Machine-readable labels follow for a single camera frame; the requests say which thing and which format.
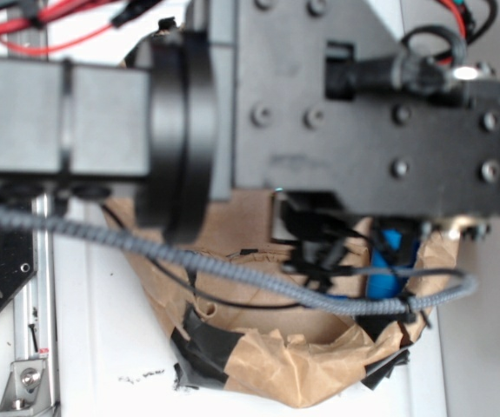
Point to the blue plastic bottle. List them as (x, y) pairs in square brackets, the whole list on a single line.
[(395, 251)]

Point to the brown paper bag bin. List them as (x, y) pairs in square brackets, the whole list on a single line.
[(296, 356)]

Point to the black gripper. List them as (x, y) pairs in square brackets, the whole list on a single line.
[(329, 102)]

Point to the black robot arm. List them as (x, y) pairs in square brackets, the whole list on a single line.
[(161, 132)]

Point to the aluminium extrusion rail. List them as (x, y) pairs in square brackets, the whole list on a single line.
[(34, 316)]

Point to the metal corner bracket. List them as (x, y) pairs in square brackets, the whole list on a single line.
[(27, 392)]

